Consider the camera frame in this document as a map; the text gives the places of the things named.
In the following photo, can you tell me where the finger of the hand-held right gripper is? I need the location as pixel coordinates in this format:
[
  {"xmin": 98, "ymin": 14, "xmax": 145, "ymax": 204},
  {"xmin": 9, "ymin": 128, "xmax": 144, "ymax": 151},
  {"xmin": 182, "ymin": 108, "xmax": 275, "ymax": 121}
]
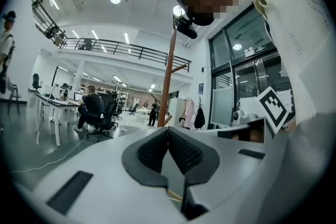
[{"xmin": 195, "ymin": 116, "xmax": 266, "ymax": 144}]

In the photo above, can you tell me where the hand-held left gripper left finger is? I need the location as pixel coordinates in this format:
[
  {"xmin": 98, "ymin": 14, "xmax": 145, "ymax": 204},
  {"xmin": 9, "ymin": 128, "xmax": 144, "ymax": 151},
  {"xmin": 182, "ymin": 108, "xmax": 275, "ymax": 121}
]
[{"xmin": 15, "ymin": 126, "xmax": 186, "ymax": 224}]

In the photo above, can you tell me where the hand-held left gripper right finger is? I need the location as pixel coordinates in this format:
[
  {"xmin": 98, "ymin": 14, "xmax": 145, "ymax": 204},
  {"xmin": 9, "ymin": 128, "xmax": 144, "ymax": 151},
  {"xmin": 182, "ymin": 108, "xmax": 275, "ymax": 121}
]
[{"xmin": 167, "ymin": 125, "xmax": 279, "ymax": 224}]

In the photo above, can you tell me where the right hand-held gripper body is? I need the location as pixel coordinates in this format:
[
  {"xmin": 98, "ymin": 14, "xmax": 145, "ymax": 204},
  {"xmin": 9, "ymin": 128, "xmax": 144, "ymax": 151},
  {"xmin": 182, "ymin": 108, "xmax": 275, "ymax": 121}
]
[{"xmin": 230, "ymin": 86, "xmax": 291, "ymax": 135}]

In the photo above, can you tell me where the person's right forearm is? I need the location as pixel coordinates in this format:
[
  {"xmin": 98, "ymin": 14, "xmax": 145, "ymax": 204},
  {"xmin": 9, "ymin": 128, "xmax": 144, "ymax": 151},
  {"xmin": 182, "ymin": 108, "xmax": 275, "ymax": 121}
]
[{"xmin": 280, "ymin": 115, "xmax": 297, "ymax": 134}]

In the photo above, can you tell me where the black hanging bag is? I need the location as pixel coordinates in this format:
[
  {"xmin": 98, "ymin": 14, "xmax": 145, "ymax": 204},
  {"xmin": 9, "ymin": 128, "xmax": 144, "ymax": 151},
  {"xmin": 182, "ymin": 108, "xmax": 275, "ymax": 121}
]
[{"xmin": 193, "ymin": 97, "xmax": 206, "ymax": 130}]

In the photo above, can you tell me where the black framed glass door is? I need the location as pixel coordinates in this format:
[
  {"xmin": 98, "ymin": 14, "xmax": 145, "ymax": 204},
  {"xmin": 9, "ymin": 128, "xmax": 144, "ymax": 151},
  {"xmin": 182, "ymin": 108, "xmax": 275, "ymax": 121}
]
[{"xmin": 208, "ymin": 4, "xmax": 297, "ymax": 131}]

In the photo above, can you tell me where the pink hanging garment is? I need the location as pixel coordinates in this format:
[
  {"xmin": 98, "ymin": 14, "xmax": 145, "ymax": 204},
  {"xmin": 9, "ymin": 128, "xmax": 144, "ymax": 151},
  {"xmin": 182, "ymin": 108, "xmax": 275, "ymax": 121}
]
[{"xmin": 183, "ymin": 98, "xmax": 195, "ymax": 129}]

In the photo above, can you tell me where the door sign plate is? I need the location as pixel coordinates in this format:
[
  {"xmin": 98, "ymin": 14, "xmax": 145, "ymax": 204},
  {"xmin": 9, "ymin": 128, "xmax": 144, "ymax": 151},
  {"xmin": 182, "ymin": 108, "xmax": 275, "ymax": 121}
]
[{"xmin": 244, "ymin": 44, "xmax": 267, "ymax": 57}]

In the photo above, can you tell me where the person's cream knit sweater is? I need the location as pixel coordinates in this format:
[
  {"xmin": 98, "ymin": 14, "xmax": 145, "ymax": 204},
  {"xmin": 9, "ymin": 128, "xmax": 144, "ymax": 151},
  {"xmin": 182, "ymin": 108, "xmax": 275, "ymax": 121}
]
[{"xmin": 232, "ymin": 0, "xmax": 336, "ymax": 218}]

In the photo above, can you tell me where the brown wooden coat rack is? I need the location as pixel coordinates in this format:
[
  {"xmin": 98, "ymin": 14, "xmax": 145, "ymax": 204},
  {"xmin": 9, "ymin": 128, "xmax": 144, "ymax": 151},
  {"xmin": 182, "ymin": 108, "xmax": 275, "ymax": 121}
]
[{"xmin": 156, "ymin": 15, "xmax": 190, "ymax": 128}]

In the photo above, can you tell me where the white office desk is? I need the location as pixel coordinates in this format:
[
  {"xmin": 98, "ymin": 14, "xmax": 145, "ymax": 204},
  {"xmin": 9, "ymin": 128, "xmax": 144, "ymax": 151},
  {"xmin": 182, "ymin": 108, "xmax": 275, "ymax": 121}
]
[{"xmin": 35, "ymin": 93, "xmax": 85, "ymax": 147}]

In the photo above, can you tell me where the black mezzanine railing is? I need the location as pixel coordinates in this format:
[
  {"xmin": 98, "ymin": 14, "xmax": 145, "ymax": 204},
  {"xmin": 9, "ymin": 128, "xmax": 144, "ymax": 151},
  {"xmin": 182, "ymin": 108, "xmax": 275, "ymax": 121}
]
[{"xmin": 30, "ymin": 0, "xmax": 192, "ymax": 73}]

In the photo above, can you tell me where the white floor cable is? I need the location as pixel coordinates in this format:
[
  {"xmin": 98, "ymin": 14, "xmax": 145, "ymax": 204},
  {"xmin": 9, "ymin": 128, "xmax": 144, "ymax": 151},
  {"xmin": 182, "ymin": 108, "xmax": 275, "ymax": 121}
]
[{"xmin": 10, "ymin": 136, "xmax": 88, "ymax": 174}]

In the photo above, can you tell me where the black head camera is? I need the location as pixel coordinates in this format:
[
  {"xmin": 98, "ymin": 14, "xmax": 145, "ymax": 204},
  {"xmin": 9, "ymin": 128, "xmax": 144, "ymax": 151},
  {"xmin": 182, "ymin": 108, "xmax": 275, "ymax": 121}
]
[{"xmin": 175, "ymin": 15, "xmax": 198, "ymax": 40}]

